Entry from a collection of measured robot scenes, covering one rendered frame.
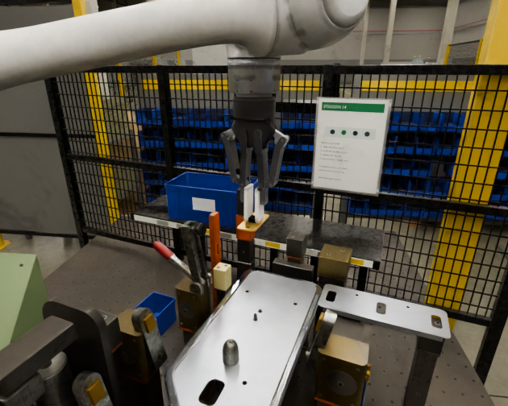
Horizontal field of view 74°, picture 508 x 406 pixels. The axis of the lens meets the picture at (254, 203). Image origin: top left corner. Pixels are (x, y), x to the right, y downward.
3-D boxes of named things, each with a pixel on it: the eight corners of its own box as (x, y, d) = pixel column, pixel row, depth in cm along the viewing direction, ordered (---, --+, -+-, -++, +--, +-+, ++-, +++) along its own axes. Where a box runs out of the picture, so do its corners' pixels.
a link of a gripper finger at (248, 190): (247, 188, 64) (243, 187, 64) (247, 221, 67) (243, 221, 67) (253, 183, 67) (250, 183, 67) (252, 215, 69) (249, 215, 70)
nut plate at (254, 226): (254, 232, 64) (254, 226, 63) (235, 229, 65) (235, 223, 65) (269, 216, 71) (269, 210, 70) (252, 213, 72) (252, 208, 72)
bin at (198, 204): (245, 229, 115) (244, 193, 110) (166, 217, 124) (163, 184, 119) (259, 211, 129) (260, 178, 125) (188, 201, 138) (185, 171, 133)
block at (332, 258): (335, 364, 103) (348, 262, 90) (310, 356, 106) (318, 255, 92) (340, 345, 110) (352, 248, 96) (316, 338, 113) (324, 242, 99)
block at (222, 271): (229, 379, 98) (225, 271, 85) (218, 374, 99) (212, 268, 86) (234, 369, 101) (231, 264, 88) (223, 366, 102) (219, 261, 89)
